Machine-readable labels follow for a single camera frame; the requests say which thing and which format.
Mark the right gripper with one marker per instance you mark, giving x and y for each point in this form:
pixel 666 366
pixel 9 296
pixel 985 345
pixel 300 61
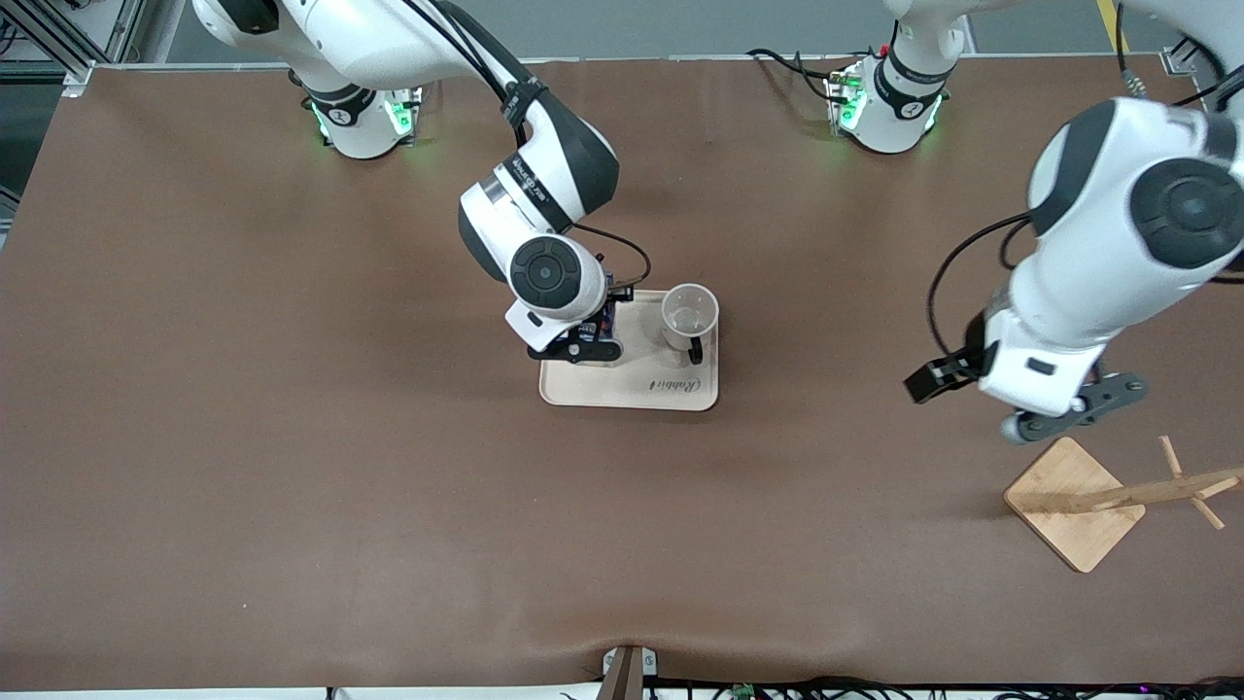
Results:
pixel 609 313

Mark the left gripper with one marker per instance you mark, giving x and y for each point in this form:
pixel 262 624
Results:
pixel 960 367

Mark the white smiley face cup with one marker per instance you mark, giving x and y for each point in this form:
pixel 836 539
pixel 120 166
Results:
pixel 690 313

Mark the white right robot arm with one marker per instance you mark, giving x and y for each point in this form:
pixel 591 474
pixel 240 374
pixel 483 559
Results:
pixel 544 165

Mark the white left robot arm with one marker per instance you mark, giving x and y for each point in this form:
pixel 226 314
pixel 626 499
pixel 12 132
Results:
pixel 1118 243

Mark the beige plastic tray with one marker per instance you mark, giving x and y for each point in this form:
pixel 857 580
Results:
pixel 661 384

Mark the wooden cup stand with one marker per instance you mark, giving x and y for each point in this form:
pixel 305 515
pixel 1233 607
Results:
pixel 1069 506

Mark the brown table cover mat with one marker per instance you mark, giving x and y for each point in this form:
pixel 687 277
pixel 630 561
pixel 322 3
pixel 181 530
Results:
pixel 622 525

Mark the grey metal camera bracket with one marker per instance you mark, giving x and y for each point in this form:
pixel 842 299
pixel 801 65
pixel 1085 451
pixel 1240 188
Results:
pixel 627 671

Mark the aluminium frame profile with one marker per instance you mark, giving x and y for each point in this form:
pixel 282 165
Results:
pixel 58 34

